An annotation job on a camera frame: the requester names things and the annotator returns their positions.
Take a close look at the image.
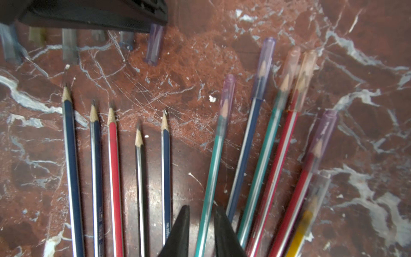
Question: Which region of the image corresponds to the finger of the left gripper black frame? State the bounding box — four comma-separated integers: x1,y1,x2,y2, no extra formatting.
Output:
1,0,168,33

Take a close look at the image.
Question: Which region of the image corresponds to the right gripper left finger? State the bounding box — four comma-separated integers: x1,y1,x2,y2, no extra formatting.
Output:
158,205,190,257

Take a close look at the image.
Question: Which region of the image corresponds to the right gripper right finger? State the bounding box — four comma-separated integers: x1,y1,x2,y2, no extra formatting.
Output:
214,207,247,257

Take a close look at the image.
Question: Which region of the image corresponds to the purple cap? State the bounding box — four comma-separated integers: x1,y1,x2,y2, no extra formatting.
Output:
144,24,164,66

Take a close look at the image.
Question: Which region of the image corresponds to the clear cap of black pencil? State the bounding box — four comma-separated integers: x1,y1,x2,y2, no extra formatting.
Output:
119,31,134,51

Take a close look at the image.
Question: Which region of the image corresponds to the blue capped pencil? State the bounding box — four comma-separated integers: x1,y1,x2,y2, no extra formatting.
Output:
161,110,172,245

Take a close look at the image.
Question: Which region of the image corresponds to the black capped pencil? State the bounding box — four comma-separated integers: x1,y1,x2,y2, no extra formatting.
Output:
134,123,148,257

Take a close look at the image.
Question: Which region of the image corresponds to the teal capped pencil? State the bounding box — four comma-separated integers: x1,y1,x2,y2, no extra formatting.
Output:
194,74,235,257

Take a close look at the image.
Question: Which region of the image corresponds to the yellow tinted cap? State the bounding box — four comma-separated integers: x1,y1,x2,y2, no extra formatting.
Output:
28,27,47,47

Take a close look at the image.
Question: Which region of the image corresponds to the red capped pencil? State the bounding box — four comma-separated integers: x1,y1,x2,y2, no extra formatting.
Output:
108,105,124,257

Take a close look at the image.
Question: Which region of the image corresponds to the dark blue pencil thin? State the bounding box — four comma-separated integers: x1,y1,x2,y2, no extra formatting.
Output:
62,86,85,257

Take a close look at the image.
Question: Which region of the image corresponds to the blue tinted cap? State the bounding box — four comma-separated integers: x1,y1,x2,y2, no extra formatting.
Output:
1,24,21,65

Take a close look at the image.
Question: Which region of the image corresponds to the yellow pencil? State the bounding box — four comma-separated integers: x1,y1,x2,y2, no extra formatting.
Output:
285,172,331,257

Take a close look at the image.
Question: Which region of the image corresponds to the navy capped pencil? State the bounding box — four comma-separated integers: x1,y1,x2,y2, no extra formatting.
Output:
226,37,276,221

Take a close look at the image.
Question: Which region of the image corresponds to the green capped pencil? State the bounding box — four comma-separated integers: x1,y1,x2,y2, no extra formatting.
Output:
237,46,301,248

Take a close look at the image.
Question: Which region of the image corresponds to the maroon capped pencil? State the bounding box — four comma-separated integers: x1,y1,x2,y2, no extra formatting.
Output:
269,109,338,257

